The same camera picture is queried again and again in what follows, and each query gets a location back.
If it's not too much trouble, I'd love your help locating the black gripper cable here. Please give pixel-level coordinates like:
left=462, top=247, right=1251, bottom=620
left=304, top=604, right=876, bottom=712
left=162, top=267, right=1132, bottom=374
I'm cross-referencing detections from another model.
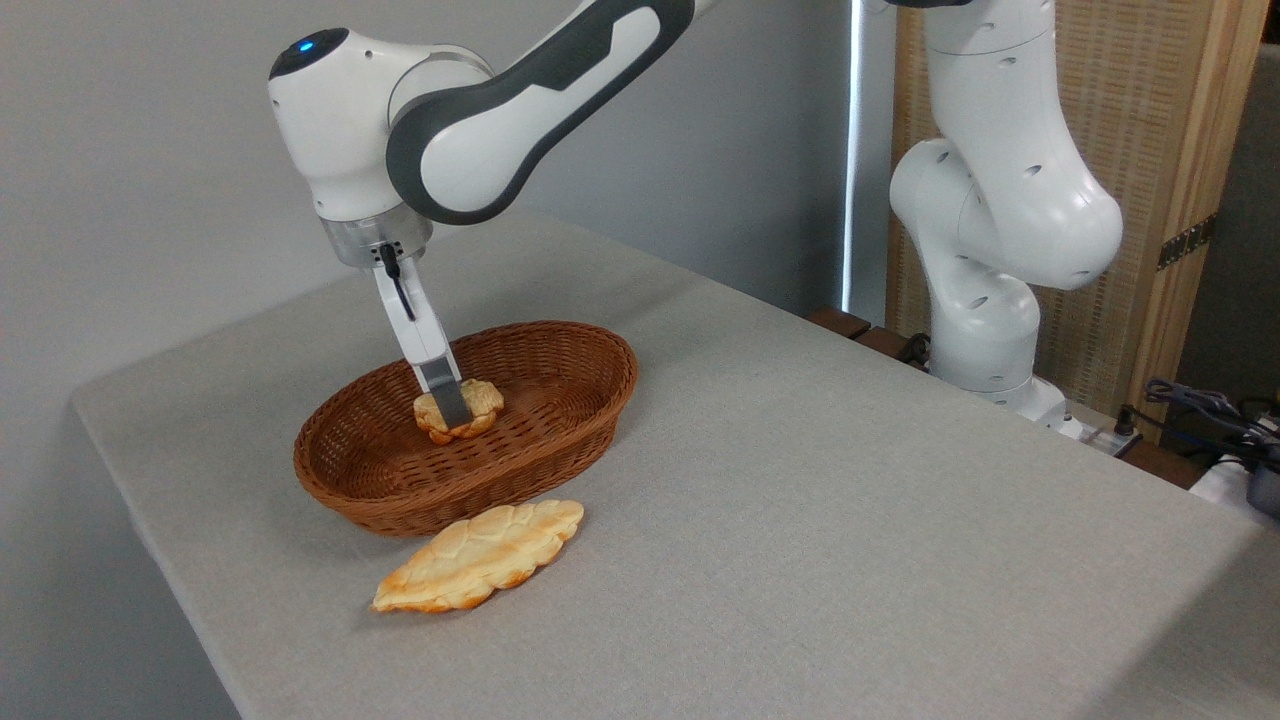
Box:
left=377, top=243, right=418, bottom=323

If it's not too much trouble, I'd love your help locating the small round bread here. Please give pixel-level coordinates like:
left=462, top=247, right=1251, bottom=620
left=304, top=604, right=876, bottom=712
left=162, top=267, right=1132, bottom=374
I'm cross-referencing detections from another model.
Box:
left=413, top=378, right=505, bottom=446

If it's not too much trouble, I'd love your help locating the black cable bundle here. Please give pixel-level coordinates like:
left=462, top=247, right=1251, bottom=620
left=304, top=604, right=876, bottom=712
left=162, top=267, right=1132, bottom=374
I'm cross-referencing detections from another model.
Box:
left=1143, top=377, right=1280, bottom=471

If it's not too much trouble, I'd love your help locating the white vertical light strip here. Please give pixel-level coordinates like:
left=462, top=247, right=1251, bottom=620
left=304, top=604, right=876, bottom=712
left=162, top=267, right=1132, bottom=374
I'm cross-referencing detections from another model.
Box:
left=842, top=0, right=864, bottom=314

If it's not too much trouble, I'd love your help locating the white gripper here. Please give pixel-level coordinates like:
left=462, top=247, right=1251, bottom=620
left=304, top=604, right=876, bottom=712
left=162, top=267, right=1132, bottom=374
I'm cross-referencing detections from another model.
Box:
left=372, top=255, right=473, bottom=429

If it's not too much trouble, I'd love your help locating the long flat bread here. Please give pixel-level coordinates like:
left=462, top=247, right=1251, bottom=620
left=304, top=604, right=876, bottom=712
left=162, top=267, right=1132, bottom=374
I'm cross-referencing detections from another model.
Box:
left=371, top=499, right=585, bottom=614

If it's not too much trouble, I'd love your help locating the wooden rattan screen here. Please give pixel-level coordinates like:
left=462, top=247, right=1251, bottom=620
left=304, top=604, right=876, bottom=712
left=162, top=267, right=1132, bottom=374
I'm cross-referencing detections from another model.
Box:
left=887, top=0, right=1271, bottom=441

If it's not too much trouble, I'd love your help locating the brown wicker basket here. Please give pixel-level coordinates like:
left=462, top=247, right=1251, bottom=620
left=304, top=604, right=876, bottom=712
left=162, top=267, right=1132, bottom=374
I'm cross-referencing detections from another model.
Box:
left=293, top=320, right=639, bottom=539

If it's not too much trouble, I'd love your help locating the metal screen hinge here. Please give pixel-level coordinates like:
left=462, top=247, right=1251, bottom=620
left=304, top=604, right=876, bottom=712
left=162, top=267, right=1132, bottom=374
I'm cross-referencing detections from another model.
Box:
left=1157, top=213, right=1219, bottom=272

